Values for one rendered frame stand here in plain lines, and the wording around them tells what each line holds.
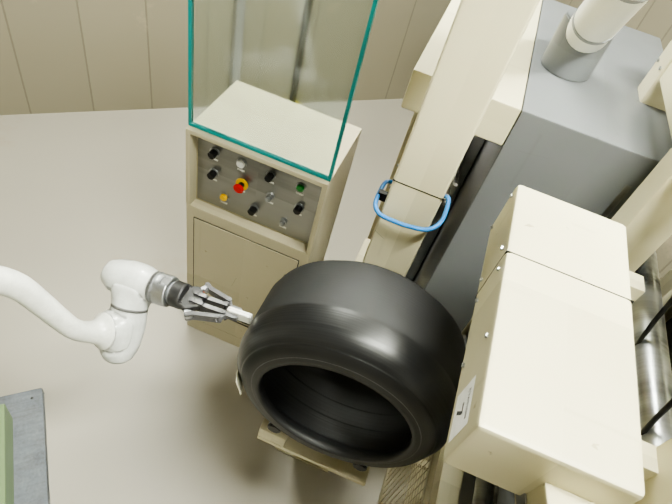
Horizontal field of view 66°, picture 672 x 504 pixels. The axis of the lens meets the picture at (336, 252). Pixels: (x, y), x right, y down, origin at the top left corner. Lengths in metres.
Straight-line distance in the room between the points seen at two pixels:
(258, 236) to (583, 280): 1.37
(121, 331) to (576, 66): 1.46
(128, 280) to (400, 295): 0.73
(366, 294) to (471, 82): 0.52
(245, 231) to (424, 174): 1.05
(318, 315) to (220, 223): 1.06
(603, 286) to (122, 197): 2.97
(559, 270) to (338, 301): 0.49
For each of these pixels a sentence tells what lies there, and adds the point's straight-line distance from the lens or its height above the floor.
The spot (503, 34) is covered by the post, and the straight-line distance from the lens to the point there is 1.10.
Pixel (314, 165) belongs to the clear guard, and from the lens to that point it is 1.82.
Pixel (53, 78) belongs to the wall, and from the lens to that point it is 4.12.
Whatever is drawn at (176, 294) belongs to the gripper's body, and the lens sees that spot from 1.47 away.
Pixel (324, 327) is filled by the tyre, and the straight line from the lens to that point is 1.19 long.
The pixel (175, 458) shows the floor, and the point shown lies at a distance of 2.60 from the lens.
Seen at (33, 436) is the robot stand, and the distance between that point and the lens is 2.01.
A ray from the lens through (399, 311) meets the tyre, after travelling 1.24.
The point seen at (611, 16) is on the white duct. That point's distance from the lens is 1.53.
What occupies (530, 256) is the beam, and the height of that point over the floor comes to 1.78.
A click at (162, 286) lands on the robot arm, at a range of 1.49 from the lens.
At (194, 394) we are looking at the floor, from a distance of 2.72.
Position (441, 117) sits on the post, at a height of 1.86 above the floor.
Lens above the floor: 2.44
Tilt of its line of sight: 47 degrees down
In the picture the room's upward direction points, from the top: 17 degrees clockwise
